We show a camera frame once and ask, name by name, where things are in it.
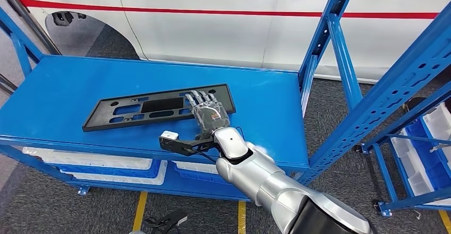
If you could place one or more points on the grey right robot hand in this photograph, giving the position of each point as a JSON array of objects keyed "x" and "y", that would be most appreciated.
[{"x": 211, "y": 114}]

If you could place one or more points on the black plastic plate frame part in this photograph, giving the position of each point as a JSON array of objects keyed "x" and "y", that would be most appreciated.
[{"x": 102, "y": 116}]

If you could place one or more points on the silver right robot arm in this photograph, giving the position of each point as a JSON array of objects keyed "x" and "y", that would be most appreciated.
[{"x": 267, "y": 186}]

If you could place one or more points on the blue metal shelf rack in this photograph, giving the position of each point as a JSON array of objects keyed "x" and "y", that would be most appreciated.
[
  {"x": 53, "y": 84},
  {"x": 386, "y": 176}
]

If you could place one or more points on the white plastic bin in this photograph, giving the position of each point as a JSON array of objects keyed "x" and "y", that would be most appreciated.
[
  {"x": 193, "y": 167},
  {"x": 88, "y": 158},
  {"x": 141, "y": 180},
  {"x": 410, "y": 169},
  {"x": 440, "y": 123}
]

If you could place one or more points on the white car with red stripe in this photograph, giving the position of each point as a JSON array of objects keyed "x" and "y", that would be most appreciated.
[{"x": 193, "y": 31}]

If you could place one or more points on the black caster wheel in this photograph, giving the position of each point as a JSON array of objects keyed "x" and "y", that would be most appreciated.
[
  {"x": 377, "y": 204},
  {"x": 358, "y": 148}
]

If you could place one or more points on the grey metal pole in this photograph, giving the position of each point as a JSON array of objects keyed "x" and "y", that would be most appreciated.
[
  {"x": 31, "y": 21},
  {"x": 7, "y": 83}
]

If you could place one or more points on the yellow floor tape strip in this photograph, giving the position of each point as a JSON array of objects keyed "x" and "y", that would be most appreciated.
[{"x": 445, "y": 222}]

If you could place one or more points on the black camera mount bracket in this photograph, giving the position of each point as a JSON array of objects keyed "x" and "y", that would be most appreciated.
[{"x": 179, "y": 148}]

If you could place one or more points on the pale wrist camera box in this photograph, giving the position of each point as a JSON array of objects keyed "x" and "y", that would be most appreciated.
[{"x": 170, "y": 136}]

